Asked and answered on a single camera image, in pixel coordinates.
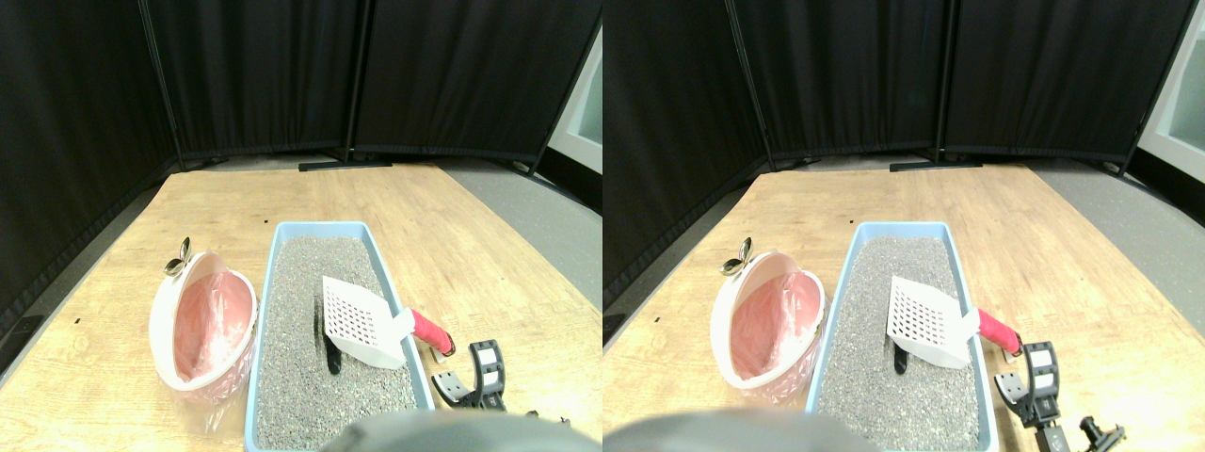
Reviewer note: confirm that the white bin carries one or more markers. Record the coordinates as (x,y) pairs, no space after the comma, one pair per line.
(730,325)
(169,320)

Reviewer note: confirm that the right gripper toothed finger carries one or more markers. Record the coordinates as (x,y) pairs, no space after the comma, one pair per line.
(448,386)
(1013,386)

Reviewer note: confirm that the white shelf unit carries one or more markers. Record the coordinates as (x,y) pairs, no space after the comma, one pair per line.
(1177,104)
(579,104)

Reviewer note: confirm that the blue litter tray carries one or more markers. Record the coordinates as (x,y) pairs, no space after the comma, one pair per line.
(875,377)
(301,377)

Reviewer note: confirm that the right gripper framed finger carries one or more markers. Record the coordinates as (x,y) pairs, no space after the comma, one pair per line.
(497,372)
(1054,377)

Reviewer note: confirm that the black curtain stand foot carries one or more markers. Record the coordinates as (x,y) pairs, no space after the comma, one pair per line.
(344,166)
(934,166)

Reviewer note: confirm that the black lump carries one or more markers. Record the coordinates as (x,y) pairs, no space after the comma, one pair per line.
(331,360)
(900,361)

